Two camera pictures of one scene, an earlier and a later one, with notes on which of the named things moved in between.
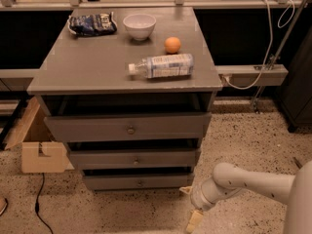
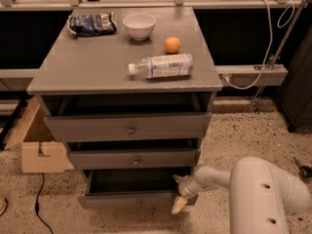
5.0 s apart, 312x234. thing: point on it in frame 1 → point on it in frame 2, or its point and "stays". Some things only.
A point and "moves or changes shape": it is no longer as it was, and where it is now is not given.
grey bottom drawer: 137,181 moves or changes shape
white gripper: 197,200 → 186,186
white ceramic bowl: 139,25 stays
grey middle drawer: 135,159 stays
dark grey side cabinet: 294,94 stays
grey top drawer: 131,129 stays
